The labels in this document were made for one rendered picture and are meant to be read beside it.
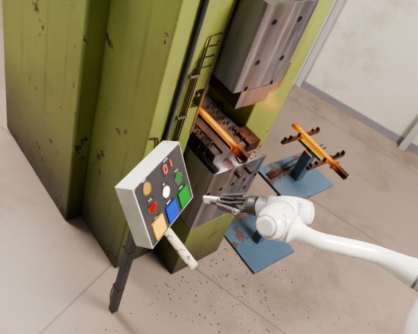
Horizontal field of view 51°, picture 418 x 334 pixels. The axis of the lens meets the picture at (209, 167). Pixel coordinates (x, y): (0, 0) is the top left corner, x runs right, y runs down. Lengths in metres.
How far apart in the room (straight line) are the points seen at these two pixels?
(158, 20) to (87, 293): 1.60
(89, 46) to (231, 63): 0.65
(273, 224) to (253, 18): 0.77
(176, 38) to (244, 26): 0.27
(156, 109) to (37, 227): 1.35
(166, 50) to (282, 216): 0.74
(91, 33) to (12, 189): 1.40
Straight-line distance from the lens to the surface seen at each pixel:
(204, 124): 2.25
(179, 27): 1.64
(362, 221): 3.81
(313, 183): 2.72
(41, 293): 2.67
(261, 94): 2.01
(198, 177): 2.20
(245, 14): 1.75
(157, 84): 1.78
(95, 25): 2.04
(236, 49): 1.80
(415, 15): 4.53
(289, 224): 1.46
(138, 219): 1.63
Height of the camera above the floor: 2.35
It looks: 42 degrees down
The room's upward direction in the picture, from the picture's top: 22 degrees clockwise
